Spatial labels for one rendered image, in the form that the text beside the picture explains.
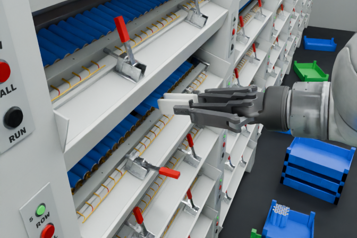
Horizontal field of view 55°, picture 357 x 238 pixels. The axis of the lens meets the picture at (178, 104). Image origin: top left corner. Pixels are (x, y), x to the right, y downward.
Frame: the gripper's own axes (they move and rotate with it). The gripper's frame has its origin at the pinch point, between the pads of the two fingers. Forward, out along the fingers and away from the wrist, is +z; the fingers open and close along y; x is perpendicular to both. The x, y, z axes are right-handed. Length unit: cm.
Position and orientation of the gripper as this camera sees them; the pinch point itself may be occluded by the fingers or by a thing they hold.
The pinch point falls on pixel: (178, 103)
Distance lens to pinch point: 64.3
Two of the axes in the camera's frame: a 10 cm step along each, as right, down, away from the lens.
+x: 1.8, 8.8, 4.4
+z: -8.9, -0.4, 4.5
